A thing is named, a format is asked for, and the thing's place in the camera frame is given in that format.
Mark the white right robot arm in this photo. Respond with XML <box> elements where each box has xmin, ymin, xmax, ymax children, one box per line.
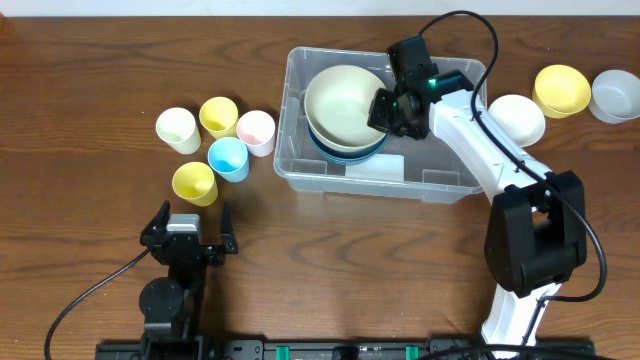
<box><xmin>368</xmin><ymin>65</ymin><xmax>586</xmax><ymax>359</ymax></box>

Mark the light blue cup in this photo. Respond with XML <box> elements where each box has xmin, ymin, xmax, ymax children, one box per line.
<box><xmin>207</xmin><ymin>137</ymin><xmax>249</xmax><ymax>183</ymax></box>

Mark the small white bowl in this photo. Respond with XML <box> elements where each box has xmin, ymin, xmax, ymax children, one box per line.
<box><xmin>489</xmin><ymin>94</ymin><xmax>546</xmax><ymax>147</ymax></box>

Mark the clear plastic storage bin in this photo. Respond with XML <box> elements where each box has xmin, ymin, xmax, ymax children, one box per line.
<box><xmin>274</xmin><ymin>47</ymin><xmax>485</xmax><ymax>204</ymax></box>

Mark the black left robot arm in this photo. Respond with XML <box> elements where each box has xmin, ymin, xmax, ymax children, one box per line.
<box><xmin>139</xmin><ymin>202</ymin><xmax>238</xmax><ymax>359</ymax></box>

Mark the small yellow bowl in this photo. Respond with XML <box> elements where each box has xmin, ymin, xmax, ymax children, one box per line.
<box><xmin>532</xmin><ymin>64</ymin><xmax>592</xmax><ymax>119</ymax></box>

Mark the yellow cup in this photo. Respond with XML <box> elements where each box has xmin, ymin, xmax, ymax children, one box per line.
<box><xmin>171</xmin><ymin>162</ymin><xmax>218</xmax><ymax>207</ymax></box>
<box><xmin>199</xmin><ymin>96</ymin><xmax>239</xmax><ymax>139</ymax></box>

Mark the yellow cup rear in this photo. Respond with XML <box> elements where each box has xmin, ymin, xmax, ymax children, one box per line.
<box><xmin>199</xmin><ymin>96</ymin><xmax>239</xmax><ymax>139</ymax></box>

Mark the large blue bowl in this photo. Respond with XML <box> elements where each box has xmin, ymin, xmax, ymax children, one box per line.
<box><xmin>307</xmin><ymin>126</ymin><xmax>389</xmax><ymax>156</ymax></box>
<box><xmin>317</xmin><ymin>145</ymin><xmax>384</xmax><ymax>165</ymax></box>

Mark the small grey bowl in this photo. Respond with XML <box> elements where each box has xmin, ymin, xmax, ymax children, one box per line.
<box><xmin>588</xmin><ymin>69</ymin><xmax>639</xmax><ymax>124</ymax></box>

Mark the large cream bowl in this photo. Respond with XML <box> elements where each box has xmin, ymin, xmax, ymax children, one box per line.
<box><xmin>304</xmin><ymin>65</ymin><xmax>386</xmax><ymax>152</ymax></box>

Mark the cream cup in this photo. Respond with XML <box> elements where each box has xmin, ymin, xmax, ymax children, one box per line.
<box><xmin>155</xmin><ymin>107</ymin><xmax>201</xmax><ymax>155</ymax></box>

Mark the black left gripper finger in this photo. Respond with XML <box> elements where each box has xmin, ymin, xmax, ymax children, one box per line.
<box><xmin>220</xmin><ymin>202</ymin><xmax>238</xmax><ymax>253</ymax></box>
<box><xmin>140</xmin><ymin>200</ymin><xmax>170</xmax><ymax>245</ymax></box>

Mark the pink cup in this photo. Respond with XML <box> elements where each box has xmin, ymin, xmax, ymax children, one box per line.
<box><xmin>236</xmin><ymin>110</ymin><xmax>276</xmax><ymax>157</ymax></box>

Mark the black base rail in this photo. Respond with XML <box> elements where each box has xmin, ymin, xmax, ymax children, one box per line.
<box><xmin>94</xmin><ymin>337</ymin><xmax>596</xmax><ymax>360</ymax></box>

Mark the yellow cup front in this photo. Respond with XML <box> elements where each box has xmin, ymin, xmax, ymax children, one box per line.
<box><xmin>171</xmin><ymin>162</ymin><xmax>218</xmax><ymax>207</ymax></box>

